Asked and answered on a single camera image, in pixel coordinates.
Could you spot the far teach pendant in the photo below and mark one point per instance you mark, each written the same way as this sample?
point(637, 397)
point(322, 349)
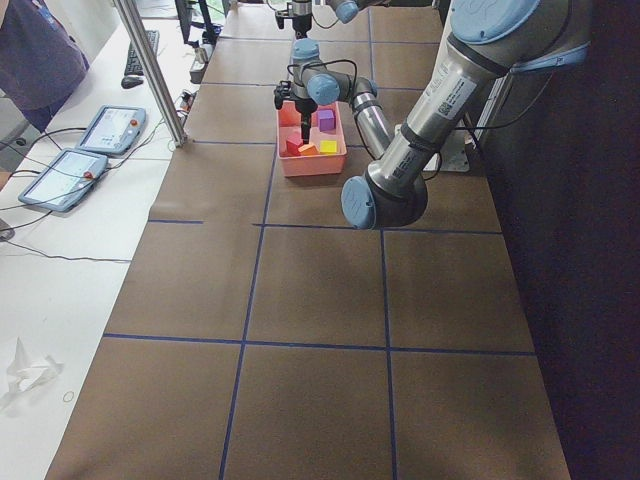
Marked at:
point(113, 130)

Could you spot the teach pendant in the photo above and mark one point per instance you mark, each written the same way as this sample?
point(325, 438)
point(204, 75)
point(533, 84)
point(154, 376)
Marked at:
point(65, 181)
point(113, 130)

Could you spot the pink foam cube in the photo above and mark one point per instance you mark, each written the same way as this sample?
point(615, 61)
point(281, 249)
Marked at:
point(293, 144)

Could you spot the aluminium frame post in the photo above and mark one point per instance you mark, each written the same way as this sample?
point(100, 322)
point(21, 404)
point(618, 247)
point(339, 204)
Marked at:
point(133, 24)

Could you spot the yellow foam cube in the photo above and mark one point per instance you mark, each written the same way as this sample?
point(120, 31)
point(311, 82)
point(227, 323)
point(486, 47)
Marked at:
point(328, 147)

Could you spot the white mounting post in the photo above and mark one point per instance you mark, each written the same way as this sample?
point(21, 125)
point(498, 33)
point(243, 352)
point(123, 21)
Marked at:
point(452, 157)

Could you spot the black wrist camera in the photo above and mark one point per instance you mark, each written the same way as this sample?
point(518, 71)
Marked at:
point(282, 93)
point(281, 16)

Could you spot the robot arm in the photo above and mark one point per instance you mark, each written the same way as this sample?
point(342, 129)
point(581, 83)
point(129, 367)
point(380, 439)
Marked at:
point(488, 40)
point(344, 10)

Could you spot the person standing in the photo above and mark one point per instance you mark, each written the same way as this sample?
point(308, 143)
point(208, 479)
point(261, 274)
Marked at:
point(41, 64)

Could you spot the orange foam cube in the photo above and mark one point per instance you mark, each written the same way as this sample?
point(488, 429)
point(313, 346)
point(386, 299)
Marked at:
point(308, 149)

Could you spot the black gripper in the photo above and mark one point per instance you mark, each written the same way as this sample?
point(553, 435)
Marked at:
point(304, 107)
point(301, 20)

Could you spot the pink plastic bin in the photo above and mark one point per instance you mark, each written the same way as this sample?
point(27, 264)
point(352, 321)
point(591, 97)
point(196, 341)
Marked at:
point(324, 154)

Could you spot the black computer mouse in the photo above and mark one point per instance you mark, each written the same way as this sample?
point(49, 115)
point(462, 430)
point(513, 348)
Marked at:
point(131, 81)

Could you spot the near teach pendant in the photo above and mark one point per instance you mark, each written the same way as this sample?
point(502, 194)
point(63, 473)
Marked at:
point(65, 181)

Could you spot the crumpled white paper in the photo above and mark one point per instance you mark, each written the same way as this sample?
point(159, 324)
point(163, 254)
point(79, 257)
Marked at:
point(22, 372)

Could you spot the purple foam cube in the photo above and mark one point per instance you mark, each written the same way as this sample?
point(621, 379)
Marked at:
point(326, 120)

